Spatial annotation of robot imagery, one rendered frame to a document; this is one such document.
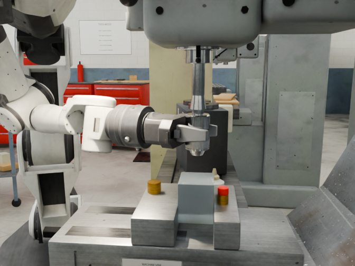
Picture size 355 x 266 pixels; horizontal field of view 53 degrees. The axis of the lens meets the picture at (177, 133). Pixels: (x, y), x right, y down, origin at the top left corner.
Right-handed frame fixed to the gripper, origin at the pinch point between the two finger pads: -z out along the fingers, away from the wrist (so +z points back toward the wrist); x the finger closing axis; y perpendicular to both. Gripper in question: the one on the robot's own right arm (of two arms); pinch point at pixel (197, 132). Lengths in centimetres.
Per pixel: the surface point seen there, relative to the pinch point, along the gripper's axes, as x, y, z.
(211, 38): -8.0, -16.9, -5.1
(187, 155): 27.2, 12.6, 13.5
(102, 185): 237, 117, 201
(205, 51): -1.6, -15.0, -1.8
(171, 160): 41, 19, 25
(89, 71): 731, 11, 601
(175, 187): -11.2, 7.5, -0.4
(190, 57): -2.4, -14.0, 0.7
